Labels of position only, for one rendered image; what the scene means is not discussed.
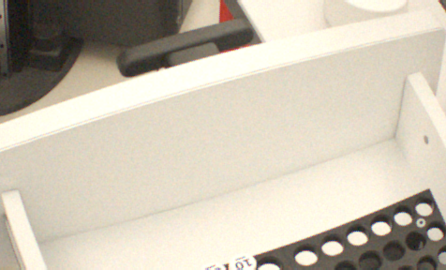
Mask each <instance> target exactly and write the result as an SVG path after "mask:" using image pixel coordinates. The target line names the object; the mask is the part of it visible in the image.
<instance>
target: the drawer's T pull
mask: <svg viewBox="0 0 446 270"><path fill-rule="evenodd" d="M253 38H254V31H253V29H252V27H251V25H250V23H249V21H246V20H245V19H232V20H228V21H225V22H219V23H215V24H212V25H208V26H204V27H201V28H198V29H194V30H190V31H186V32H183V33H180V34H176V35H172V36H168V37H163V38H159V39H157V40H155V41H152V42H148V43H144V44H141V45H138V46H134V47H130V48H127V49H125V50H124V51H122V52H121V53H120V54H119V55H118V57H117V59H116V61H117V63H116V66H117V67H118V69H119V71H120V73H121V75H122V76H123V77H124V78H127V77H134V76H138V75H141V74H144V73H148V72H151V71H155V70H159V69H162V68H165V69H167V68H173V67H177V66H180V65H183V64H187V63H190V62H194V61H198V60H201V59H204V58H209V57H212V56H216V55H220V53H221V52H224V51H227V50H231V49H234V48H238V47H242V46H245V45H246V44H249V43H250V42H251V41H252V39H253Z"/></svg>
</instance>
